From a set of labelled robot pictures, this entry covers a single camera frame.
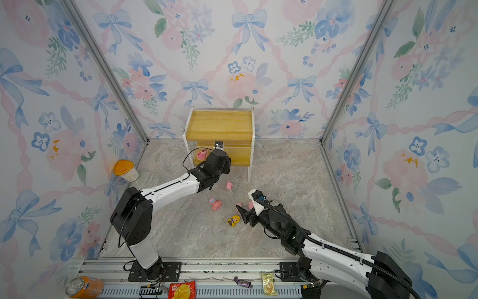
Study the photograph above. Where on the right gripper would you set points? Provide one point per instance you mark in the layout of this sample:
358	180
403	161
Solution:
246	215

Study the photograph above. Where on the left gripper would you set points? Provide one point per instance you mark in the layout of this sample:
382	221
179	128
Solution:
228	167

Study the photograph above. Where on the pink bear toy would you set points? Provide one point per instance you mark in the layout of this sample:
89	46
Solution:
202	154

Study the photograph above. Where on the pink toy with blue bow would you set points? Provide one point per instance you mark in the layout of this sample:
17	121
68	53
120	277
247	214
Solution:
215	204

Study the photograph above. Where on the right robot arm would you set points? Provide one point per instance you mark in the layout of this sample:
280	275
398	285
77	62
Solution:
373	276

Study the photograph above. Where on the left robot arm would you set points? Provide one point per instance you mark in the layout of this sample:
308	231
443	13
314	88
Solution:
132	217

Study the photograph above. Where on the yellow bear toy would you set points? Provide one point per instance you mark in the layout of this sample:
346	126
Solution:
234	220

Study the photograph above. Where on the wooden two-tier shelf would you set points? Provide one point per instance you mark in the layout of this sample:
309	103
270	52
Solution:
234	129

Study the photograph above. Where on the green snack packet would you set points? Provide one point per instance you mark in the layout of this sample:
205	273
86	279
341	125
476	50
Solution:
268	282

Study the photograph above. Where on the purple wrapped candy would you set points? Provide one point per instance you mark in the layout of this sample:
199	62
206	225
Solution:
243	283

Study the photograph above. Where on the red snack packet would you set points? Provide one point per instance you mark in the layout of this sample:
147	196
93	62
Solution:
185	290

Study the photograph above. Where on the orange soda can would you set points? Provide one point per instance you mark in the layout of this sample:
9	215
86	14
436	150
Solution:
84	288

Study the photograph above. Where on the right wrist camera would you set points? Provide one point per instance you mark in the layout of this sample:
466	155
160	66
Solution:
259	201

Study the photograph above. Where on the aluminium rail base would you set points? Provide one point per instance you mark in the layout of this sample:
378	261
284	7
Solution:
214	278

